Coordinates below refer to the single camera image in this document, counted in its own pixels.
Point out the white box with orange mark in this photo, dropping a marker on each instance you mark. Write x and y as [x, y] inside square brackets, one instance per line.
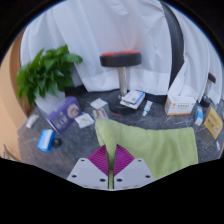
[179, 105]

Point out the white curtain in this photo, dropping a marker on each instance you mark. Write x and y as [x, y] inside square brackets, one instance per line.
[100, 30]

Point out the yellow box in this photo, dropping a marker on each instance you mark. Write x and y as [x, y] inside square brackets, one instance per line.
[212, 122]

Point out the small black cap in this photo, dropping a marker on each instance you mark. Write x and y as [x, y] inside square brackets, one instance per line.
[57, 142]

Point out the small blue-white box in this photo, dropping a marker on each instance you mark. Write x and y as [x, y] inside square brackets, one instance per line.
[199, 116]

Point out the blue can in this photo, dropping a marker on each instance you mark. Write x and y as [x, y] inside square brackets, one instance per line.
[45, 140]

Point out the white tube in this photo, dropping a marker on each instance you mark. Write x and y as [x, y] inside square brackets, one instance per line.
[147, 108]

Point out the small flat white packet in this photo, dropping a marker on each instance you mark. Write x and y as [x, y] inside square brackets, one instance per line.
[98, 103]

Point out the green towel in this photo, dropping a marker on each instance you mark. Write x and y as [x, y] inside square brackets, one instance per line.
[156, 146]

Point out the small white sachet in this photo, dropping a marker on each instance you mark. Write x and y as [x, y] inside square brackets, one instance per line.
[218, 145]

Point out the purple box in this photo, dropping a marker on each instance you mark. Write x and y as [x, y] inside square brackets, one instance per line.
[63, 115]

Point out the small flat printed packet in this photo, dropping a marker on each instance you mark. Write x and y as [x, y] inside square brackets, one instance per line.
[100, 114]

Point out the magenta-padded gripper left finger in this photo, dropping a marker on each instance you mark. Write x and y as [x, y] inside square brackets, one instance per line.
[85, 173]

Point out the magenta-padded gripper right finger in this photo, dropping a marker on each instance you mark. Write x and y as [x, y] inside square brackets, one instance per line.
[136, 173]

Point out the white plant pot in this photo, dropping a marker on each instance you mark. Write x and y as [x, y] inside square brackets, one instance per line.
[50, 101]

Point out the green leafy plant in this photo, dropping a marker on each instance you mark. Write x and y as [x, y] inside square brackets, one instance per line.
[46, 75]

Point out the flat white printed packet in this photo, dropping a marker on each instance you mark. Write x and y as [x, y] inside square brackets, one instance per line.
[84, 120]

